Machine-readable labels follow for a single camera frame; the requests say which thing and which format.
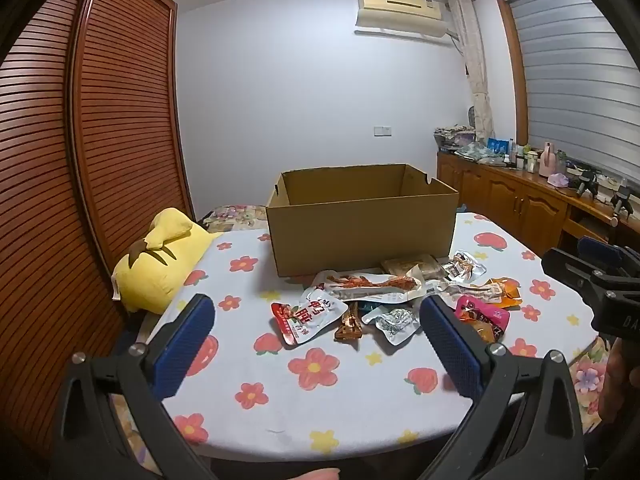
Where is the clear chicken foot packet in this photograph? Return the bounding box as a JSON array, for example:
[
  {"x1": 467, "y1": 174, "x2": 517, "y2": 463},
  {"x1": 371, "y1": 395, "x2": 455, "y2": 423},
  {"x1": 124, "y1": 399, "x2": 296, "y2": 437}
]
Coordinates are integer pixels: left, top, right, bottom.
[{"x1": 312, "y1": 270, "x2": 426, "y2": 306}]

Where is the window with grey blind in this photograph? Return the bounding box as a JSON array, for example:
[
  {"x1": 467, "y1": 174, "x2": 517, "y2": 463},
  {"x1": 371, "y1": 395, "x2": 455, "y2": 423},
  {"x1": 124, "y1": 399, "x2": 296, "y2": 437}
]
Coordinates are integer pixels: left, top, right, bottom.
[{"x1": 492, "y1": 0, "x2": 640, "y2": 186}]

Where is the person's right hand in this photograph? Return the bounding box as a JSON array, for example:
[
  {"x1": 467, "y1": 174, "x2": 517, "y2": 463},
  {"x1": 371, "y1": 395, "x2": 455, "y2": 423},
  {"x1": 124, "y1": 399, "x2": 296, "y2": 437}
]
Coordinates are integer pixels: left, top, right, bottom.
[{"x1": 597, "y1": 336, "x2": 640, "y2": 423}]

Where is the green patterned cloth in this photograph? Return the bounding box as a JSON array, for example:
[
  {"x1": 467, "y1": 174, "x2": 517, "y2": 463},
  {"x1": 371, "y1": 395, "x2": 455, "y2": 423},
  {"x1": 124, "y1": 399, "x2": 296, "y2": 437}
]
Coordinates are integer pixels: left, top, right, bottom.
[{"x1": 452, "y1": 142, "x2": 506, "y2": 163}]

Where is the pink kettle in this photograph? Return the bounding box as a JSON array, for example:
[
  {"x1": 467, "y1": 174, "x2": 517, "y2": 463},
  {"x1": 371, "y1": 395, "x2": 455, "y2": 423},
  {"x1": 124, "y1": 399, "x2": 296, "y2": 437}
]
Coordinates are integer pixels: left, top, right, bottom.
[{"x1": 539, "y1": 142, "x2": 557, "y2": 178}]

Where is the wooden sideboard cabinet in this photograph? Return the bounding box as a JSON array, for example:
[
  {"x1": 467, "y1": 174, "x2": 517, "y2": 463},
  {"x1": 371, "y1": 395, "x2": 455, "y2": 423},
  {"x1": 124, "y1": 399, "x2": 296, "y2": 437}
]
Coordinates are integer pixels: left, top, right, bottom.
[{"x1": 436, "y1": 152, "x2": 640, "y2": 261}]

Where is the black mini tripod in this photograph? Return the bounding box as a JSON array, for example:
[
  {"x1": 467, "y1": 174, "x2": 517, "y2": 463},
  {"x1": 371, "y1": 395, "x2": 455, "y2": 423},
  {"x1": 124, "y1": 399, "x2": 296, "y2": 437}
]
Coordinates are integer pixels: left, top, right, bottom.
[
  {"x1": 612, "y1": 185, "x2": 633, "y2": 218},
  {"x1": 575, "y1": 170, "x2": 601, "y2": 198}
]

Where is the silver snack packet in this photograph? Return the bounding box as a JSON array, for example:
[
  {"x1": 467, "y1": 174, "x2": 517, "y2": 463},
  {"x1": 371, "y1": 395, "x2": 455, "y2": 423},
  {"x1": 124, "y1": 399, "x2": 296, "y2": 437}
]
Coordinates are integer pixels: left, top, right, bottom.
[{"x1": 361, "y1": 305, "x2": 419, "y2": 346}]

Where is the tan snack packet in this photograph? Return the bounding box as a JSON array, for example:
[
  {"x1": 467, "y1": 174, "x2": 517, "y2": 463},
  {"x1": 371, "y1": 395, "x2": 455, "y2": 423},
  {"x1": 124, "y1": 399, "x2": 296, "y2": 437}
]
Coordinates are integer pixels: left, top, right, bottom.
[{"x1": 381, "y1": 254, "x2": 443, "y2": 281}]

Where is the brown snack bar packet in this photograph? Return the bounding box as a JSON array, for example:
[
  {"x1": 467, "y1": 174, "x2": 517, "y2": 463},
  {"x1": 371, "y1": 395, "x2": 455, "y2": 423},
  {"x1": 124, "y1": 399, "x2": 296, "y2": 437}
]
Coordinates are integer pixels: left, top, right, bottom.
[{"x1": 334, "y1": 302, "x2": 362, "y2": 343}]

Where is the person's left hand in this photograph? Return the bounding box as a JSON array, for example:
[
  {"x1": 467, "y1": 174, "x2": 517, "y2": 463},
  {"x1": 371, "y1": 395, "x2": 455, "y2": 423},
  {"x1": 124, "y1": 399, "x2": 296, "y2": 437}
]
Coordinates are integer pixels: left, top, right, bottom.
[{"x1": 278, "y1": 467, "x2": 342, "y2": 480}]

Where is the floral bed sheet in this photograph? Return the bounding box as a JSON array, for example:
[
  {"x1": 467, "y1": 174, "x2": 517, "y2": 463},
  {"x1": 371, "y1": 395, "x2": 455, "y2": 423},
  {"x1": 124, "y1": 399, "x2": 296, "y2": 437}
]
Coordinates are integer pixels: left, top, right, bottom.
[{"x1": 107, "y1": 204, "x2": 618, "y2": 461}]

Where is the yellow plush toy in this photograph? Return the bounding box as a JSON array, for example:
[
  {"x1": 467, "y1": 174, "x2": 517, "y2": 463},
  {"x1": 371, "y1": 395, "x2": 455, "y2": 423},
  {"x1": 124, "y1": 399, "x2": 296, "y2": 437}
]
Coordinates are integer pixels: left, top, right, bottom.
[{"x1": 111, "y1": 207, "x2": 224, "y2": 313}]

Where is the white air conditioner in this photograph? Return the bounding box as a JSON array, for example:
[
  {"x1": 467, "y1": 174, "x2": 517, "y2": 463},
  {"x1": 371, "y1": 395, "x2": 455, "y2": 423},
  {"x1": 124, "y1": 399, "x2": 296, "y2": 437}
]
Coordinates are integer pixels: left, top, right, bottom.
[{"x1": 355, "y1": 0, "x2": 448, "y2": 38}]

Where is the white and brown snack packet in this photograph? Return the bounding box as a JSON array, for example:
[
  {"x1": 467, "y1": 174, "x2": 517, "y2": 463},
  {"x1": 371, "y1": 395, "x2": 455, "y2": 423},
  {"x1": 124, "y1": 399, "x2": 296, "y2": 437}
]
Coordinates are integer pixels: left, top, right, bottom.
[{"x1": 442, "y1": 251, "x2": 487, "y2": 281}]

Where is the pink snack packet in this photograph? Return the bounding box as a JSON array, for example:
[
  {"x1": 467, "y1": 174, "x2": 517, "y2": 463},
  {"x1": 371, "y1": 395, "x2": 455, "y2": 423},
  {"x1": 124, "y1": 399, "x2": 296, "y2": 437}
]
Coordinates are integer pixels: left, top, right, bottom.
[{"x1": 454, "y1": 295, "x2": 511, "y2": 346}]

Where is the pile of papers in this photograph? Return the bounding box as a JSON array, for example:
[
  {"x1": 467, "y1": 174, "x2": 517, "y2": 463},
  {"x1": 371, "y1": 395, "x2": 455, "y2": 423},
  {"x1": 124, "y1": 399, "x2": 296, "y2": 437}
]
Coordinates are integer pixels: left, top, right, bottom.
[{"x1": 434, "y1": 122, "x2": 476, "y2": 153}]

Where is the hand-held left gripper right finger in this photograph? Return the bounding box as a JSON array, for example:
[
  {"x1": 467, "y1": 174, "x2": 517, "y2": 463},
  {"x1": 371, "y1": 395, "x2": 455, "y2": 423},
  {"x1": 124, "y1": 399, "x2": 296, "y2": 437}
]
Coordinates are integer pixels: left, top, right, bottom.
[{"x1": 417, "y1": 294, "x2": 587, "y2": 480}]

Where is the red and white snack packet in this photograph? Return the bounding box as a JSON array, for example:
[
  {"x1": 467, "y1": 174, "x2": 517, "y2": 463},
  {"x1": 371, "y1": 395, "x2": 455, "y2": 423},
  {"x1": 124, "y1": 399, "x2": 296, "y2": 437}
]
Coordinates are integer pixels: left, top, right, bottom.
[{"x1": 271, "y1": 285, "x2": 349, "y2": 347}]

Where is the cream curtain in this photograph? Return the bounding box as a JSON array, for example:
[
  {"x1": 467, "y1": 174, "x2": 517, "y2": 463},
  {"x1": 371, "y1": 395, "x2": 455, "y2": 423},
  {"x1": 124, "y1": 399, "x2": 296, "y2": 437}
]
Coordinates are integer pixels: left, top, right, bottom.
[{"x1": 447, "y1": 0, "x2": 496, "y2": 143}]

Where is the brown cardboard box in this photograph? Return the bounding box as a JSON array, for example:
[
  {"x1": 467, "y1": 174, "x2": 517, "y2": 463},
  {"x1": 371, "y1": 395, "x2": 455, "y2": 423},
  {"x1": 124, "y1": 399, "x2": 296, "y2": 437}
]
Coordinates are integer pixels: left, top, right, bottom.
[{"x1": 266, "y1": 163, "x2": 460, "y2": 278}]

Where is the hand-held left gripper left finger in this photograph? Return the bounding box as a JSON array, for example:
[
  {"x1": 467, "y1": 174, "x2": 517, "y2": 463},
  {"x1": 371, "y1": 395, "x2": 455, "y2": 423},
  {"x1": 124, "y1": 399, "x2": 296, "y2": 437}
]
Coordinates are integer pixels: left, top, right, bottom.
[{"x1": 50, "y1": 294, "x2": 217, "y2": 480}]

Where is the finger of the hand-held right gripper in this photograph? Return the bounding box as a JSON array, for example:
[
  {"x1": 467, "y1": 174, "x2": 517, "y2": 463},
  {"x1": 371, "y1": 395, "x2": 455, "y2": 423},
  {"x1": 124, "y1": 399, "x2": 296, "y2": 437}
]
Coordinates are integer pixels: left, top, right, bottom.
[
  {"x1": 541, "y1": 247, "x2": 613, "y2": 302},
  {"x1": 576, "y1": 236, "x2": 625, "y2": 267}
]

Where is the wooden slatted wardrobe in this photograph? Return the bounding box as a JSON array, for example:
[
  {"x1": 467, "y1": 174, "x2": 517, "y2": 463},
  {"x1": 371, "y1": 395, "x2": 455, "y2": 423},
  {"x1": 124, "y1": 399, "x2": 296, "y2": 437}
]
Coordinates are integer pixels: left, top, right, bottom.
[{"x1": 0, "y1": 0, "x2": 196, "y2": 461}]

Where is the cluster of small bottles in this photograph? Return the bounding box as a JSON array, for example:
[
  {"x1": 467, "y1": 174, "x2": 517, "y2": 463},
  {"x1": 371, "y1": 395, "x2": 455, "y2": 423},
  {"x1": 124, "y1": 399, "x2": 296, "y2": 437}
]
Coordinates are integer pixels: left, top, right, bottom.
[{"x1": 502, "y1": 137, "x2": 541, "y2": 171}]

